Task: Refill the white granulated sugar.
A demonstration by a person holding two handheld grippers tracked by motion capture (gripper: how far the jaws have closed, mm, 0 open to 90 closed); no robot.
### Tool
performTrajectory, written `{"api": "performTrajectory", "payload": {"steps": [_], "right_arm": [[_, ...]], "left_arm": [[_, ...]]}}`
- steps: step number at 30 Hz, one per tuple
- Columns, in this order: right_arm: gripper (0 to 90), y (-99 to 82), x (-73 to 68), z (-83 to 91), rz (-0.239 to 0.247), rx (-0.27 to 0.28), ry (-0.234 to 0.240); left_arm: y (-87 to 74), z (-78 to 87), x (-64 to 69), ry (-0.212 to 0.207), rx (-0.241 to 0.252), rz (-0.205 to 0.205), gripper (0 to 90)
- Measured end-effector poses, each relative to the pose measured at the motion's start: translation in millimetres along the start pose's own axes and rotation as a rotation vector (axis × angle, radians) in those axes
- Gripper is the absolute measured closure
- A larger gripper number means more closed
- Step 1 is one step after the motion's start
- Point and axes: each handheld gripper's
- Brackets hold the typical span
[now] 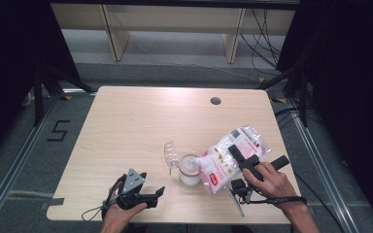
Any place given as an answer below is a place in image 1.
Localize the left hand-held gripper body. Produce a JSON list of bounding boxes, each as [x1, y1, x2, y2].
[[116, 168, 150, 211]]

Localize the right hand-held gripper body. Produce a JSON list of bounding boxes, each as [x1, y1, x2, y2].
[[225, 154, 290, 217]]

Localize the red and white sugar bag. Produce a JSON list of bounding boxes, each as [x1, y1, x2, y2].
[[196, 125, 272, 195]]

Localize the clear glass measuring cup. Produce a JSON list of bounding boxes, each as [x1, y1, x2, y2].
[[163, 140, 206, 187]]

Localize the person's right hand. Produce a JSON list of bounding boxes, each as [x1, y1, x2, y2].
[[242, 161, 295, 209]]

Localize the person's left hand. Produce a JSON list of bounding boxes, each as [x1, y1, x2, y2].
[[100, 181, 148, 233]]

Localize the dark grey tape patch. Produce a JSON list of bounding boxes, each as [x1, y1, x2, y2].
[[40, 197, 66, 212]]

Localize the black metal stand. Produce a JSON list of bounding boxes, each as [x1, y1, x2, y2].
[[255, 62, 310, 128], [32, 63, 97, 127]]

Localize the black curtain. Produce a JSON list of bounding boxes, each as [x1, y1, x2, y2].
[[275, 0, 373, 233], [0, 0, 83, 166]]

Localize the light wooden shelf unit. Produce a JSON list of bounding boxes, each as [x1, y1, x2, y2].
[[51, 3, 296, 64]]

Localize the black metal beam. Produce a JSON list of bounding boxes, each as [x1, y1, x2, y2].
[[50, 0, 302, 10]]

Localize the black wrist strap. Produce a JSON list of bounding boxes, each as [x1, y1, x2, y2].
[[81, 174, 128, 223], [248, 195, 308, 207]]

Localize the short black cables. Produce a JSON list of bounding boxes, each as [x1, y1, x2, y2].
[[273, 106, 306, 129]]

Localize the aluminium floor rail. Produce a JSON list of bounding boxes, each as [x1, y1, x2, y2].
[[286, 96, 361, 233], [0, 93, 61, 233]]

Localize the long black floor cable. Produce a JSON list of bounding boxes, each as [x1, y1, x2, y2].
[[292, 171, 348, 233]]

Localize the bundle of black cables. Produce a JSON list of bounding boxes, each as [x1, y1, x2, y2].
[[239, 9, 284, 78]]

